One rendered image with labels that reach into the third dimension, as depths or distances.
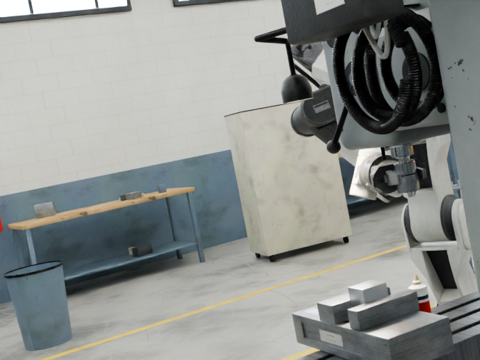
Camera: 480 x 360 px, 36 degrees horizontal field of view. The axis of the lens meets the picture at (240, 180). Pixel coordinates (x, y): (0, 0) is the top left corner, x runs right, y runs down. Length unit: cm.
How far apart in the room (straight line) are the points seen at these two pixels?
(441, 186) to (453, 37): 124
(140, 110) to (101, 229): 157
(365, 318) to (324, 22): 61
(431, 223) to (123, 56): 742
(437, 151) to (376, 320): 91
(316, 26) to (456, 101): 24
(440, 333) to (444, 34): 60
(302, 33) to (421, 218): 125
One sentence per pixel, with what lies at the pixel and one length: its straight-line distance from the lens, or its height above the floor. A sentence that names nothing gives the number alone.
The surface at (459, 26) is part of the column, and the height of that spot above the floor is 148.
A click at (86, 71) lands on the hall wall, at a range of 923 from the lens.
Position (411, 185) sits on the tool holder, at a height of 122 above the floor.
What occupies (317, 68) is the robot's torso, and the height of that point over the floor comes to 153.
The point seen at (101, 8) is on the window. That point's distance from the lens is 939.
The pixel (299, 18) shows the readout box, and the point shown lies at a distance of 118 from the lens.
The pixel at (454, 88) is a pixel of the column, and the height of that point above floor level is 140.
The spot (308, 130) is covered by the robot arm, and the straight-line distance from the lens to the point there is 207.
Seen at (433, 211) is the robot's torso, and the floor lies 105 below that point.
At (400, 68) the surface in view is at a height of 145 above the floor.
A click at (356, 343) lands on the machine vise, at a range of 150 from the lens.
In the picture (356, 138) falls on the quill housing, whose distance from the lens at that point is 154.
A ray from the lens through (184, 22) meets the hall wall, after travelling 983.
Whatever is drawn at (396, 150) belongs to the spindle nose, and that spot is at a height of 130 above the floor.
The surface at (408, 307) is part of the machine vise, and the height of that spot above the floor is 99.
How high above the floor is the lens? 139
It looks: 4 degrees down
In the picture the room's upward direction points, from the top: 11 degrees counter-clockwise
